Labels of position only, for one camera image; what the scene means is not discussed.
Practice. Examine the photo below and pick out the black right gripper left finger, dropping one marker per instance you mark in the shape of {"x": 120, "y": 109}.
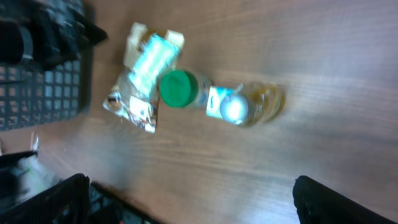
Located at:
{"x": 68, "y": 199}

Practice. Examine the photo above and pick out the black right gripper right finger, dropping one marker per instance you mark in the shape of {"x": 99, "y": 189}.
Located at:
{"x": 318, "y": 204}

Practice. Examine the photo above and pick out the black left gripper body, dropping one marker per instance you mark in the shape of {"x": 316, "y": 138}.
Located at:
{"x": 46, "y": 33}

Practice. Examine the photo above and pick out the brown nut snack bag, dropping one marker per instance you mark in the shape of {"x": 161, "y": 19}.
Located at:
{"x": 123, "y": 99}

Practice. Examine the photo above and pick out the yellow dish soap bottle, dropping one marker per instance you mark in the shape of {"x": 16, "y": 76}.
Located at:
{"x": 253, "y": 103}

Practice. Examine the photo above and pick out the teal wet wipes pack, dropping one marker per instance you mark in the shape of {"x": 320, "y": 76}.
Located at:
{"x": 158, "y": 56}

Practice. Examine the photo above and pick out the green lid white jar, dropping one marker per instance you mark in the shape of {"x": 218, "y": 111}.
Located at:
{"x": 184, "y": 89}

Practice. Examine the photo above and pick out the small teal tissue pack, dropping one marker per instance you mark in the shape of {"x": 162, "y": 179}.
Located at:
{"x": 217, "y": 101}

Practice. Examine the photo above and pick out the grey plastic mesh basket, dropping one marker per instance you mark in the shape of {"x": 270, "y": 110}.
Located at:
{"x": 31, "y": 96}

